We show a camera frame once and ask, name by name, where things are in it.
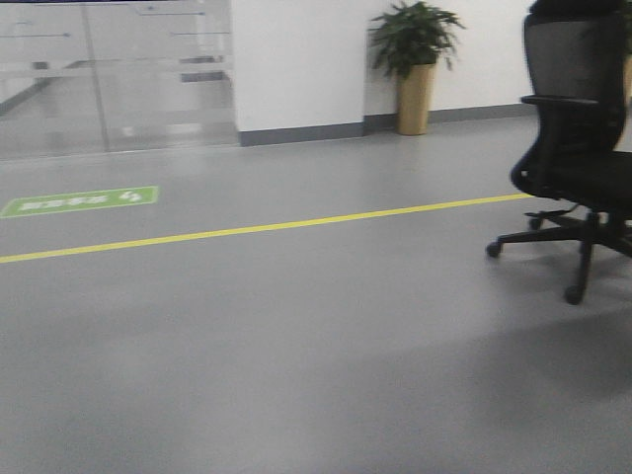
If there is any tall wooden planter pot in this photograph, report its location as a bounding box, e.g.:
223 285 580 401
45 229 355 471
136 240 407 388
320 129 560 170
396 64 436 136

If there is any green potted plant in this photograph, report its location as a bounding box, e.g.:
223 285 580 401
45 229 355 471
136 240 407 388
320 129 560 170
370 1 466 79

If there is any green floor sign sticker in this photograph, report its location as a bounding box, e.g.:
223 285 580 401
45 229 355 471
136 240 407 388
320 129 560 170
1 186 160 218

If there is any glass partition door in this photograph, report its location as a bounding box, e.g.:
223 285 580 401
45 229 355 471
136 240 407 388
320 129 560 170
1 1 237 159

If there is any black mesh office chair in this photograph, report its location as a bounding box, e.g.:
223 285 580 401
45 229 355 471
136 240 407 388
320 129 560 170
486 1 631 304

